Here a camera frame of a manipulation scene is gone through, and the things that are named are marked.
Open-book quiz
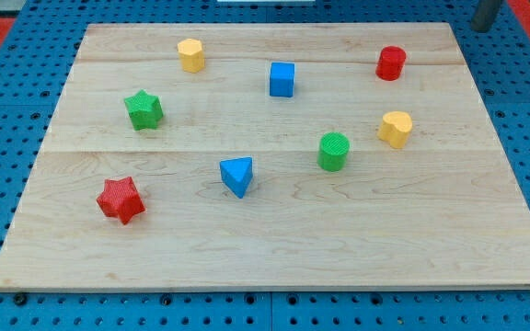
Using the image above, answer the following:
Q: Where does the blue triangle block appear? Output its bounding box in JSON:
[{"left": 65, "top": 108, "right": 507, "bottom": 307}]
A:
[{"left": 219, "top": 157, "right": 253, "bottom": 199}]

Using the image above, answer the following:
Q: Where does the green cylinder block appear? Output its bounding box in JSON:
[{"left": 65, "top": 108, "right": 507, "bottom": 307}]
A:
[{"left": 317, "top": 131, "right": 350, "bottom": 172}]

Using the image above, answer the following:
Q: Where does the wooden board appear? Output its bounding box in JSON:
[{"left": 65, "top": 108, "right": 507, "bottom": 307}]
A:
[{"left": 0, "top": 23, "right": 530, "bottom": 293}]

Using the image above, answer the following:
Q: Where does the blue cube block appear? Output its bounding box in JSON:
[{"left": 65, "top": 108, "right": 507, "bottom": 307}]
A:
[{"left": 269, "top": 62, "right": 295, "bottom": 97}]

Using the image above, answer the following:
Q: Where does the green star block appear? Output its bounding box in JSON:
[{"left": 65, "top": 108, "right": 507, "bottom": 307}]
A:
[{"left": 124, "top": 89, "right": 164, "bottom": 131}]

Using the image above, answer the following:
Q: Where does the yellow heart block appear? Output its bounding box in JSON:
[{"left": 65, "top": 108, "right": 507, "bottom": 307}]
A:
[{"left": 376, "top": 111, "right": 413, "bottom": 149}]

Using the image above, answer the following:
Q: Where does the yellow hexagon block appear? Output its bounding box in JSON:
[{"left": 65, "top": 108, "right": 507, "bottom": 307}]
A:
[{"left": 178, "top": 39, "right": 205, "bottom": 73}]

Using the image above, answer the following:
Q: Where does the red star block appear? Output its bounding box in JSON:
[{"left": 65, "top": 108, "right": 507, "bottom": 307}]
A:
[{"left": 96, "top": 177, "right": 145, "bottom": 225}]

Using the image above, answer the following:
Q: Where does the red cylinder block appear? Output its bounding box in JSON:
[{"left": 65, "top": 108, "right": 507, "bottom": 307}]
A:
[{"left": 375, "top": 46, "right": 407, "bottom": 81}]

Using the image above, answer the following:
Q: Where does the blue perforated table plate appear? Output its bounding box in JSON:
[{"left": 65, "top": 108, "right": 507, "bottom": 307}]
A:
[{"left": 0, "top": 1, "right": 530, "bottom": 330}]

